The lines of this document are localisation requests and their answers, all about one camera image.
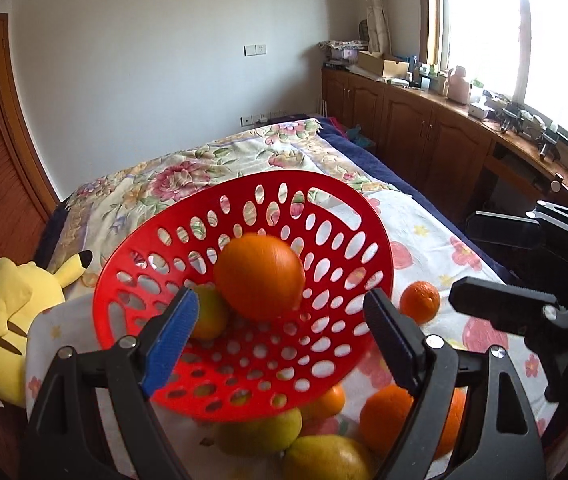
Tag yellow plush toy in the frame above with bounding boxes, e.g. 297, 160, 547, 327
0, 250, 94, 408

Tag cardboard box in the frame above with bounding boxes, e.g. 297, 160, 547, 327
357, 50, 410, 79

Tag black device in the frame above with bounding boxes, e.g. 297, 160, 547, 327
499, 104, 526, 134
538, 127, 563, 162

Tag floral cloth pile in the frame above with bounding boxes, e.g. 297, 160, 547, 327
320, 40, 370, 63

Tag large yellow-green citrus fruit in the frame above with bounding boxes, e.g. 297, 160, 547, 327
282, 435, 377, 480

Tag small tangerine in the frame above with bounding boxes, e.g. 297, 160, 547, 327
400, 281, 441, 325

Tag small yellow fruit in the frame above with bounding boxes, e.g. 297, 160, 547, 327
189, 285, 230, 341

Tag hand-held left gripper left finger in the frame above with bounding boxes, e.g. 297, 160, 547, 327
26, 287, 200, 480

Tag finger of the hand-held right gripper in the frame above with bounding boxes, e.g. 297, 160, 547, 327
465, 200, 568, 266
449, 276, 568, 403

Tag patterned curtain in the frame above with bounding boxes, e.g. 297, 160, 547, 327
356, 0, 390, 53

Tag large orange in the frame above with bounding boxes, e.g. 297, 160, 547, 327
214, 232, 306, 322

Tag window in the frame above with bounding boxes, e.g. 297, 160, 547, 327
424, 0, 568, 151

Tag pink kettle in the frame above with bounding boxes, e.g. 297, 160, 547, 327
446, 66, 471, 103

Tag yellow pear with stem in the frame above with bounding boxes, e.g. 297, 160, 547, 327
216, 407, 303, 457

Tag white flower-print sheet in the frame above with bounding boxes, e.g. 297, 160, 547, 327
25, 190, 560, 480

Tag red perforated plastic basket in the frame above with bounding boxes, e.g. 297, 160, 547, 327
92, 170, 394, 422

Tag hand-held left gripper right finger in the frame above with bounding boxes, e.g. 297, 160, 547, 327
364, 287, 547, 480

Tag white wall socket row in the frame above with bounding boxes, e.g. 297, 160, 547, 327
240, 109, 290, 127

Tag wooden cabinet row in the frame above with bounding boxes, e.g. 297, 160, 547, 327
321, 67, 568, 241

